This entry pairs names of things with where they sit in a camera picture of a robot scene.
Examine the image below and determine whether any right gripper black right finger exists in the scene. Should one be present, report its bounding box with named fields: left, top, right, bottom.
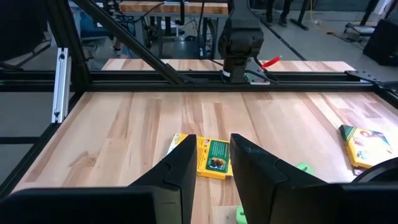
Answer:
left=229, top=133, right=343, bottom=224

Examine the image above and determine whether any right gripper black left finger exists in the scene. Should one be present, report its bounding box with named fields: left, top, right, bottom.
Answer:
left=129, top=134, right=198, bottom=224

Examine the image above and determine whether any green eraser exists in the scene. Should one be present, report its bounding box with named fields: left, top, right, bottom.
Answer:
left=296, top=162, right=315, bottom=176
left=235, top=205, right=248, bottom=224

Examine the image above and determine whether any yellow Crayola crayon box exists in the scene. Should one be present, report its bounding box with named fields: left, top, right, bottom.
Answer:
left=167, top=133, right=234, bottom=181
left=338, top=124, right=395, bottom=171

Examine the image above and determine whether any wooden workbench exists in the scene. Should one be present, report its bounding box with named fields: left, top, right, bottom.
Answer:
left=101, top=58, right=356, bottom=72
left=119, top=0, right=229, bottom=15

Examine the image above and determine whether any person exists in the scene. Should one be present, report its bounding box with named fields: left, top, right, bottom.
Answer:
left=266, top=0, right=294, bottom=27

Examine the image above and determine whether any black computer tower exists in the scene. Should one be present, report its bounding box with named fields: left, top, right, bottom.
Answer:
left=362, top=17, right=398, bottom=67

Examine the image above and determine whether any red clamp handle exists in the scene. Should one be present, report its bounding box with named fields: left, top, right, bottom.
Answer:
left=260, top=55, right=282, bottom=70

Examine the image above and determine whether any silver aluminium bracket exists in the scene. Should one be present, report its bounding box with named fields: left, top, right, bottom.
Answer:
left=51, top=47, right=72, bottom=124

